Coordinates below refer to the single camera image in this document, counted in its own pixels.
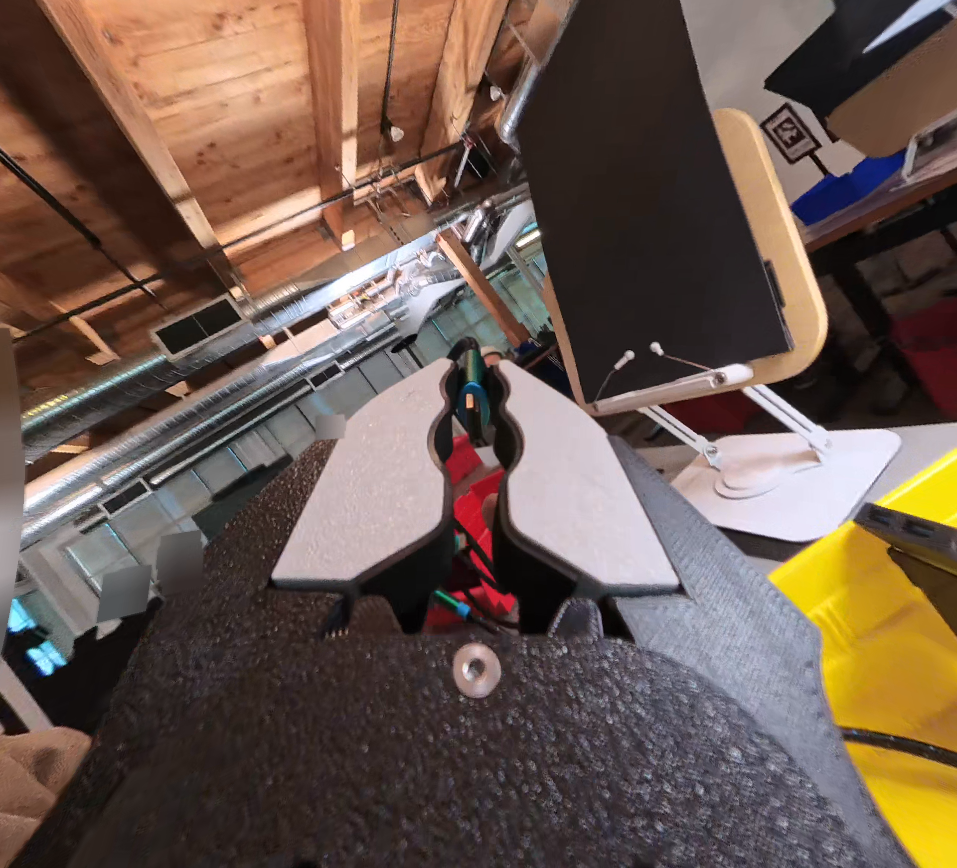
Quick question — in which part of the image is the small marker sign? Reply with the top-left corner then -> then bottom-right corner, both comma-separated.
761,103 -> 823,162

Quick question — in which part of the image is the dark grey hdmi adapter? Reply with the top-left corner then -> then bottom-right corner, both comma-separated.
854,504 -> 957,564

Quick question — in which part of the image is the blue storage bin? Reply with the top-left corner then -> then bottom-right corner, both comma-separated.
791,150 -> 909,226

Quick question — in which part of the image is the wooden top office desk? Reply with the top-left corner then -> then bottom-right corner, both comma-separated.
800,161 -> 957,361

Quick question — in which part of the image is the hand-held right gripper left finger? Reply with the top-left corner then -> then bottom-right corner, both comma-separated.
271,358 -> 455,630

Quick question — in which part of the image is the yellow storage bin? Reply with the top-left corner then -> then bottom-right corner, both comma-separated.
769,468 -> 957,868

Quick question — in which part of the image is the red storage bin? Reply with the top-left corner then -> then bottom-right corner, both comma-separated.
422,434 -> 520,633

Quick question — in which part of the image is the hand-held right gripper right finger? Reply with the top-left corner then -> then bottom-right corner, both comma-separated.
493,360 -> 681,633

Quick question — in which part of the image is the large ceiling vent grille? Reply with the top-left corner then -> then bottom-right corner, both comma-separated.
150,294 -> 249,362

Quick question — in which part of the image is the wooden pillar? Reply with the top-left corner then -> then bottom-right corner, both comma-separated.
434,231 -> 530,349

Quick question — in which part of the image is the white tablet stand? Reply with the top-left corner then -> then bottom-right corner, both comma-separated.
591,341 -> 903,544

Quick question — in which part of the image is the red storage crate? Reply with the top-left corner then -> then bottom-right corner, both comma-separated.
893,296 -> 957,398

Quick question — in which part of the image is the person's beige hoodie torso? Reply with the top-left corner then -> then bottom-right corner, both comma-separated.
0,726 -> 94,868

